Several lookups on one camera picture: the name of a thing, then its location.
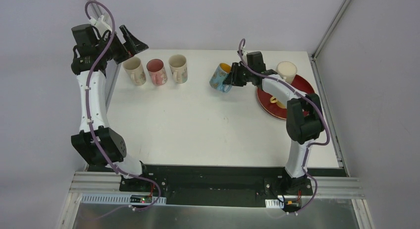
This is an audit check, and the blue mug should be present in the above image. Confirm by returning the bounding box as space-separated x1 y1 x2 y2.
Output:
209 63 232 93

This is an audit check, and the cream floral mug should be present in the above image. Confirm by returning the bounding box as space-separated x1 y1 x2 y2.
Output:
122 57 147 86

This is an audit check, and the pink mug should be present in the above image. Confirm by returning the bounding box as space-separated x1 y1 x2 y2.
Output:
147 59 167 86

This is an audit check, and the yellow mug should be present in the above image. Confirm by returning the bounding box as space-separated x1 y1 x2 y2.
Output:
269 96 286 109

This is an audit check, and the cream green mug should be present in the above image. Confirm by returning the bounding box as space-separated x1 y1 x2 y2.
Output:
168 54 188 84

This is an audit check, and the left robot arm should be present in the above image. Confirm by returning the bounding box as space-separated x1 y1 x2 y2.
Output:
71 24 151 192

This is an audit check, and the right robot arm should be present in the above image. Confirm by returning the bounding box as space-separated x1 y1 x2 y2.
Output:
223 51 326 194

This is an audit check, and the red round tray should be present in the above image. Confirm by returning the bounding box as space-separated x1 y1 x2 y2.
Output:
256 74 315 120

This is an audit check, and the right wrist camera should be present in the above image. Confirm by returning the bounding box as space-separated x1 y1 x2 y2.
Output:
238 50 248 59

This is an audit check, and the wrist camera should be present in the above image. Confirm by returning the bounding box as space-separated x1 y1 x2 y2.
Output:
238 50 248 59
89 14 112 36

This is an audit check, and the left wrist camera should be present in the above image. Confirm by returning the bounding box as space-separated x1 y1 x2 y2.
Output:
89 14 112 36

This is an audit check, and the left aluminium frame post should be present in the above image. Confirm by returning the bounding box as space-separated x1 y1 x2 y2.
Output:
85 0 121 105

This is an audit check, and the aluminium frame post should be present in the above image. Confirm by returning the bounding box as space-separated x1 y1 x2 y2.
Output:
312 0 353 61
85 0 121 105

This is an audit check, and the right white cable duct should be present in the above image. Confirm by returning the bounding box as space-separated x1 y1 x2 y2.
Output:
265 199 284 209

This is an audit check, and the white cable duct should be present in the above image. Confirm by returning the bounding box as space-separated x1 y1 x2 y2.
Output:
265 199 284 209
81 193 166 206

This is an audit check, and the right aluminium frame post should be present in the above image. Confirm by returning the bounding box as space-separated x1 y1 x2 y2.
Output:
312 0 353 61

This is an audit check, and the left white cable duct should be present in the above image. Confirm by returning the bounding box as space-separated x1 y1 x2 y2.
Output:
81 193 166 206

